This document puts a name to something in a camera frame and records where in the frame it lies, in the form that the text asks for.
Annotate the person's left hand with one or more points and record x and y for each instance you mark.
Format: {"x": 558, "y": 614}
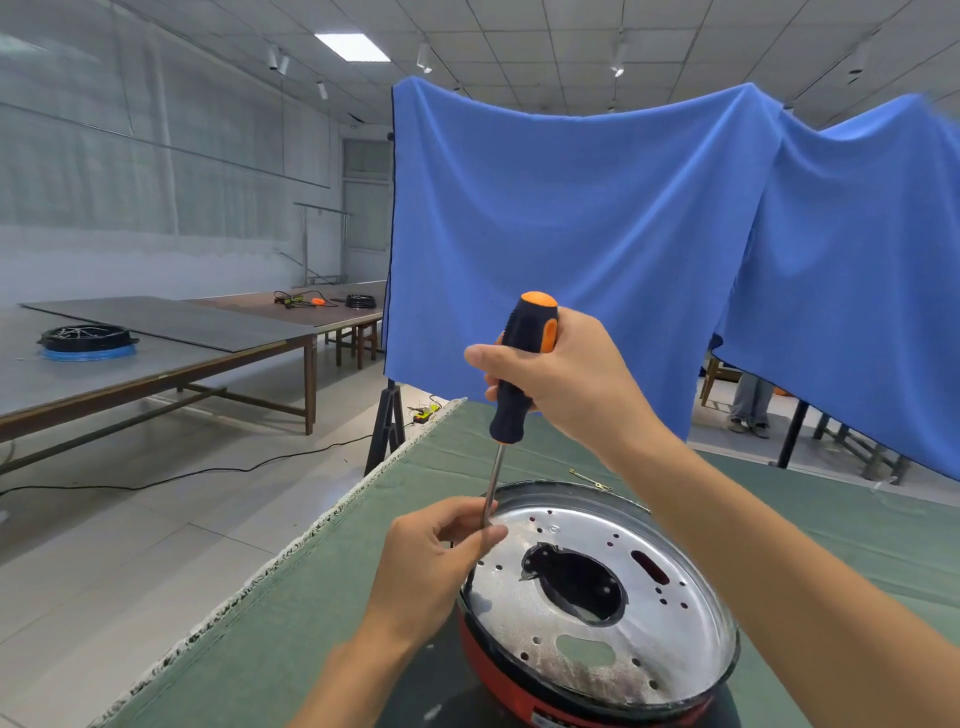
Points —
{"x": 420, "y": 570}

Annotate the person's right hand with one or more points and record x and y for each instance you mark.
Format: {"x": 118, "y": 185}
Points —
{"x": 577, "y": 379}

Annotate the person's left thumb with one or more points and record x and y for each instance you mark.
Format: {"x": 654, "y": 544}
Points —
{"x": 484, "y": 544}

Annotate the black and orange screwdriver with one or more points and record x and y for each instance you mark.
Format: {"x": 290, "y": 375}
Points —
{"x": 525, "y": 330}

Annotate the person's right forearm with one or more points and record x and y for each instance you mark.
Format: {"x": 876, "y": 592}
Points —
{"x": 772, "y": 592}

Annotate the person's left forearm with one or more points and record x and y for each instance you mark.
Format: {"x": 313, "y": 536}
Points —
{"x": 360, "y": 686}

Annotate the red cooker base with silver plate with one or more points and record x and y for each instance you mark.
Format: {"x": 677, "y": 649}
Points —
{"x": 600, "y": 600}

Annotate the yellow power strip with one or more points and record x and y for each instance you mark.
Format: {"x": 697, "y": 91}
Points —
{"x": 426, "y": 412}

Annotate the black tripod stand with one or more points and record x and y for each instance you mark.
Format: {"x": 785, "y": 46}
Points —
{"x": 386, "y": 427}

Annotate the green table cloth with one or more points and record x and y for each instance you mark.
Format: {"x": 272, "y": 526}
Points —
{"x": 315, "y": 600}

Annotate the brown wooden table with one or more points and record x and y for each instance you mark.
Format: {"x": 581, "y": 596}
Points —
{"x": 330, "y": 307}

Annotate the wooden chair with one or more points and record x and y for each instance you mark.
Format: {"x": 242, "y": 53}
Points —
{"x": 712, "y": 379}

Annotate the blue hanging cloth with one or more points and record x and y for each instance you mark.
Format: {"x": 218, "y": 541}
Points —
{"x": 862, "y": 300}
{"x": 540, "y": 240}

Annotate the black stand pole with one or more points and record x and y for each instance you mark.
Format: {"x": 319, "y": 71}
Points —
{"x": 793, "y": 435}

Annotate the white door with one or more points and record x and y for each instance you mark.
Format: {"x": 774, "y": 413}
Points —
{"x": 366, "y": 210}

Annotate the dark grey board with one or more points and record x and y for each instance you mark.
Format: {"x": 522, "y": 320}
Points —
{"x": 195, "y": 319}

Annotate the long grey top table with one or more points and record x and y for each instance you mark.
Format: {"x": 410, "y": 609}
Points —
{"x": 112, "y": 375}

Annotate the black round cooker base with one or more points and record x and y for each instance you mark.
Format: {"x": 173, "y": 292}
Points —
{"x": 88, "y": 337}

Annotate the white track spotlight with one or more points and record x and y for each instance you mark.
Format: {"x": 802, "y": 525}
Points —
{"x": 618, "y": 60}
{"x": 277, "y": 60}
{"x": 424, "y": 58}

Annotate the ceiling light panel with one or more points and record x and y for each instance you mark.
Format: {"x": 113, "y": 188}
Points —
{"x": 352, "y": 46}

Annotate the metal railing frame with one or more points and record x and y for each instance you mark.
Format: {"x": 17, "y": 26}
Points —
{"x": 319, "y": 240}

